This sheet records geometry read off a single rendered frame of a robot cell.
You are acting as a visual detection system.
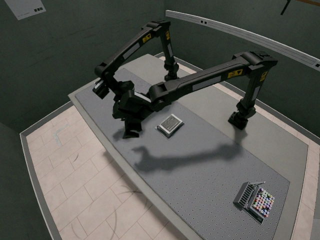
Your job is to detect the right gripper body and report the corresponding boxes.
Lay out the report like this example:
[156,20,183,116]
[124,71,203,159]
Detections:
[111,86,121,104]

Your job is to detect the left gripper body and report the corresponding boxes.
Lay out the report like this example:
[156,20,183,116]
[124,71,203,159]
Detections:
[124,113,145,137]

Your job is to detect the white grid rack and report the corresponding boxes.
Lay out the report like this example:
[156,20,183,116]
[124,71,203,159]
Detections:
[159,114,182,136]

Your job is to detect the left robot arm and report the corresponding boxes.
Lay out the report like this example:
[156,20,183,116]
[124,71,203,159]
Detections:
[112,51,278,129]

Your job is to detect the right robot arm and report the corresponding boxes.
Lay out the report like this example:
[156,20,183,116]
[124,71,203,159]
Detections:
[92,19,179,100]

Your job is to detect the grey slotted holder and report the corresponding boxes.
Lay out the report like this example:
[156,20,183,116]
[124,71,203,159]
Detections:
[233,182,255,208]

